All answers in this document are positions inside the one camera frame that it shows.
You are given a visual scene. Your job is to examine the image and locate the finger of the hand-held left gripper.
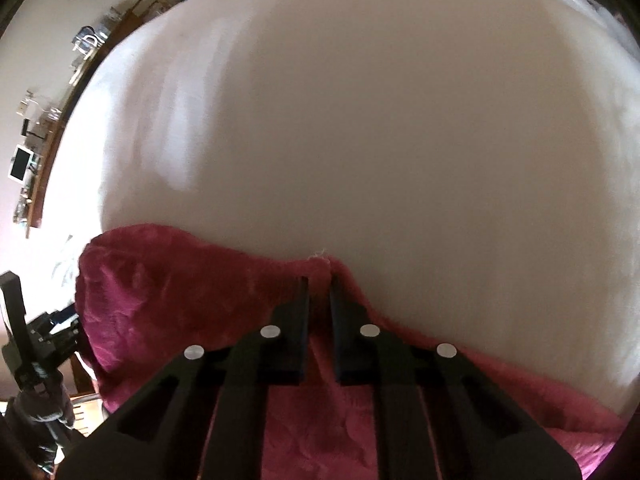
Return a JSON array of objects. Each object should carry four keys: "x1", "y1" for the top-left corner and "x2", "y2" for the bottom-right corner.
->
[{"x1": 47, "y1": 310, "x2": 83, "y2": 363}]

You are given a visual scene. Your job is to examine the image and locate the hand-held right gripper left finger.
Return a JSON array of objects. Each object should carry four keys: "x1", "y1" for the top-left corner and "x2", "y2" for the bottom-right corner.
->
[{"x1": 57, "y1": 276, "x2": 311, "y2": 480}]

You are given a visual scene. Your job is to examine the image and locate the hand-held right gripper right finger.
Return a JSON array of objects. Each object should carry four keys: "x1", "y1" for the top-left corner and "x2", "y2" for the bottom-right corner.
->
[{"x1": 330, "y1": 277, "x2": 583, "y2": 480}]

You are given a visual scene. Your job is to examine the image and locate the red fleece blanket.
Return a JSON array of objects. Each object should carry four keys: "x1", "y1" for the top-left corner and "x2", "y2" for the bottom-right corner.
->
[{"x1": 75, "y1": 223, "x2": 628, "y2": 480}]

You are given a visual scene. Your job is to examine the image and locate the person's left forearm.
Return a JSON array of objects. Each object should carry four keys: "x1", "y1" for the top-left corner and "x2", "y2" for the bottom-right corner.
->
[{"x1": 5, "y1": 385, "x2": 76, "y2": 466}]

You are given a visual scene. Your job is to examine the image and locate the wooden chair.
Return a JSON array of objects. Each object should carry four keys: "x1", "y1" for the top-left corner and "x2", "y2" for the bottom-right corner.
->
[{"x1": 65, "y1": 350, "x2": 106, "y2": 438}]

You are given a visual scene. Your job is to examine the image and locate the white framed tablet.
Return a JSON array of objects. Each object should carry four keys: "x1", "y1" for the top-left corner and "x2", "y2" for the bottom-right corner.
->
[{"x1": 7, "y1": 144, "x2": 38, "y2": 183}]

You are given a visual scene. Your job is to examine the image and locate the white bed blanket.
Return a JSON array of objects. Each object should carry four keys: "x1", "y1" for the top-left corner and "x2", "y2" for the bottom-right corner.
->
[{"x1": 42, "y1": 0, "x2": 640, "y2": 431}]

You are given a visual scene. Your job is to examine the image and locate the clear glass containers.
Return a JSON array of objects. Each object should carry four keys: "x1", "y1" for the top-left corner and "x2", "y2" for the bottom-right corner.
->
[{"x1": 72, "y1": 22, "x2": 108, "y2": 63}]

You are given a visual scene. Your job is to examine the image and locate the wooden wall shelf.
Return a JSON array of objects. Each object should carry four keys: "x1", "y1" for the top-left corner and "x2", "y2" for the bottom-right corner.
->
[{"x1": 22, "y1": 0, "x2": 151, "y2": 241}]

